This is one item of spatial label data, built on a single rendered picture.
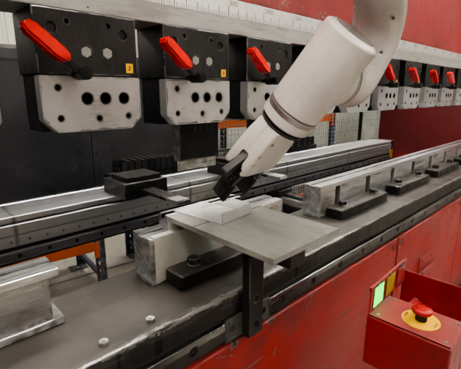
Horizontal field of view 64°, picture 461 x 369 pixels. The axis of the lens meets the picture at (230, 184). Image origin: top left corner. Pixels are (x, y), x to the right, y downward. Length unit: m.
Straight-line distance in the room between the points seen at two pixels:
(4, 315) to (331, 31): 0.59
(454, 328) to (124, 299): 0.64
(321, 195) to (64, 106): 0.75
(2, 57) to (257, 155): 0.75
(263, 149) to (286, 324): 0.46
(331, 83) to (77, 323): 0.53
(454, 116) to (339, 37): 2.23
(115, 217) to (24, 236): 0.21
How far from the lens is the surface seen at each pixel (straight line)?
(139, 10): 0.65
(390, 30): 0.61
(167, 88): 0.66
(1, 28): 4.80
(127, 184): 0.90
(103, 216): 0.94
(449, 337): 0.86
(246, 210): 0.71
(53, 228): 0.91
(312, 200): 1.11
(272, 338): 0.87
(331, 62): 0.52
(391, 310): 0.90
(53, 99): 0.57
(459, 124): 2.71
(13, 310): 0.65
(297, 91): 0.54
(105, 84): 0.60
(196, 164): 0.76
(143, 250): 0.72
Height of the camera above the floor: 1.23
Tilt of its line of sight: 14 degrees down
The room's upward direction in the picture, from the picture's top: straight up
